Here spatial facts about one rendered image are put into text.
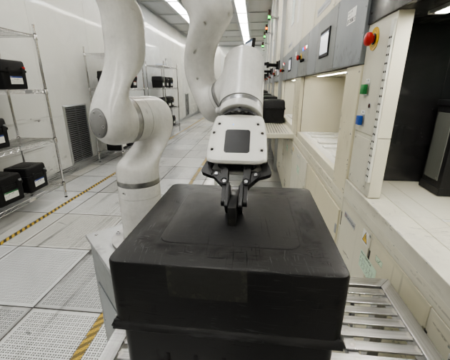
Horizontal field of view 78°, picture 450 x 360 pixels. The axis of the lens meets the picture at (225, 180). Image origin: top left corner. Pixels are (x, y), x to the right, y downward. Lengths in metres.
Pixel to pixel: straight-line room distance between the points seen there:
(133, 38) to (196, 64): 0.20
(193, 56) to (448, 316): 0.69
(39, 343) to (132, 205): 1.17
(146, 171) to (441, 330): 0.73
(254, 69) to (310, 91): 1.89
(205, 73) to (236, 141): 0.22
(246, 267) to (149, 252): 0.12
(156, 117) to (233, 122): 0.34
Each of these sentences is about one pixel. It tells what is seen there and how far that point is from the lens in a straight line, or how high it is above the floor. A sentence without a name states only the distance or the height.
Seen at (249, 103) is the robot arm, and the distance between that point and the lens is 0.51.
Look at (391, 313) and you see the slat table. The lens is 0.73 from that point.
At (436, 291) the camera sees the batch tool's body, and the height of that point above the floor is 0.83.
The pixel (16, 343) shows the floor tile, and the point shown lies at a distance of 1.91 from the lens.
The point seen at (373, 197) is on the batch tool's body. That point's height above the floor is 0.87.
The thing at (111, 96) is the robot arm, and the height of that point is 1.19.
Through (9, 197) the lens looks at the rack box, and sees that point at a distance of 3.22.
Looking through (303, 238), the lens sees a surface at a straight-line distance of 0.40.
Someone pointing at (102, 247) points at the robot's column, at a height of 0.76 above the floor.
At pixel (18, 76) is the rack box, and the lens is 3.44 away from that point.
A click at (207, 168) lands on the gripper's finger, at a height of 1.08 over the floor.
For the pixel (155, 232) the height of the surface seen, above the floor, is 1.01.
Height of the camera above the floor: 1.21
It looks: 19 degrees down
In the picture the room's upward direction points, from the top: straight up
